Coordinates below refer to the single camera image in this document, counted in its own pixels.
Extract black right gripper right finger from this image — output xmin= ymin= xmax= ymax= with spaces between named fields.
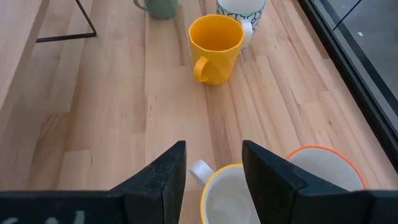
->
xmin=242 ymin=139 xmax=398 ymax=224

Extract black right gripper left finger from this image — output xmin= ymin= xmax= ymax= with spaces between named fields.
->
xmin=0 ymin=140 xmax=187 ymax=224

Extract white mug yellow pattern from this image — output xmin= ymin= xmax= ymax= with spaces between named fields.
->
xmin=189 ymin=159 xmax=261 ymax=224

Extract white mug red floral pattern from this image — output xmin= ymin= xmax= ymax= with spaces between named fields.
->
xmin=285 ymin=145 xmax=368 ymax=192

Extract yellow faceted mug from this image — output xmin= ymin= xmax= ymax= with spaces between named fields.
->
xmin=188 ymin=14 xmax=246 ymax=86

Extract green mug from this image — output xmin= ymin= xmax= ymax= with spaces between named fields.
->
xmin=133 ymin=0 xmax=178 ymax=21

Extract white mug blue lattice pattern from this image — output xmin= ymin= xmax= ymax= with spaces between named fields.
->
xmin=216 ymin=0 xmax=267 ymax=50

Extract wooden shelf black metal legs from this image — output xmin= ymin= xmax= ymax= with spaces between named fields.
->
xmin=0 ymin=0 xmax=97 ymax=111

